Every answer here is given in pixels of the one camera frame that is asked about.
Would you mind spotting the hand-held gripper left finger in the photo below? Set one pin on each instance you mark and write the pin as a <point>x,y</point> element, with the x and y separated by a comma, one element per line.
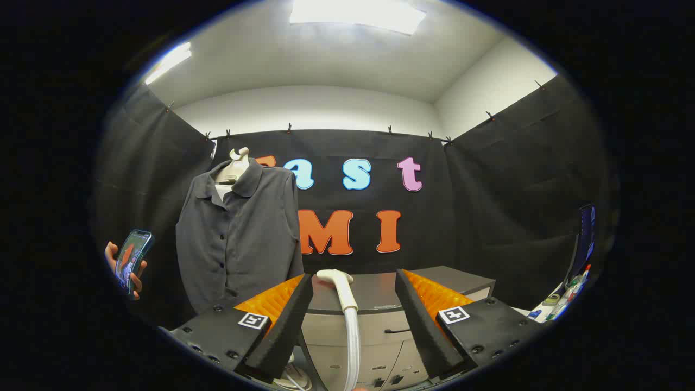
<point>288,326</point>

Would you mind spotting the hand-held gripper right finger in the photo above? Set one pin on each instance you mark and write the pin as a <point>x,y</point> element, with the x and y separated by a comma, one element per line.
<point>423,326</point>

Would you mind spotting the grey button shirt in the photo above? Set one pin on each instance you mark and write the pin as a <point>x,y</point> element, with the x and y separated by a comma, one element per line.
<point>244,239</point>

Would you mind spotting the grey cabinet with dark top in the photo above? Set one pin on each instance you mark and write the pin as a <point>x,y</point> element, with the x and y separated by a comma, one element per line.
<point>374,296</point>

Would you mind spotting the black backdrop cloth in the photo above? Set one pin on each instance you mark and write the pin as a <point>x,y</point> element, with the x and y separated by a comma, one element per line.
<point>488,217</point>

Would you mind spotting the white cluttered table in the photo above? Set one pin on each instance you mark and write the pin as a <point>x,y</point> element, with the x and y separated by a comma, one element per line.
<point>559,301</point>

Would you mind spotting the white mannequin torso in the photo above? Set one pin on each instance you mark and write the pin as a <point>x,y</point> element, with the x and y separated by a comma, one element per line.
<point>239,163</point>

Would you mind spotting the dark monitor screen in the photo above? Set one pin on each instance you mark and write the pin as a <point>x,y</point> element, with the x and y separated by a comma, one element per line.
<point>586,239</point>

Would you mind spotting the narrow ceiling light panel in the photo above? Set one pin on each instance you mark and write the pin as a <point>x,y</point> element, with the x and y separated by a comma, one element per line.
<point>169,61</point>

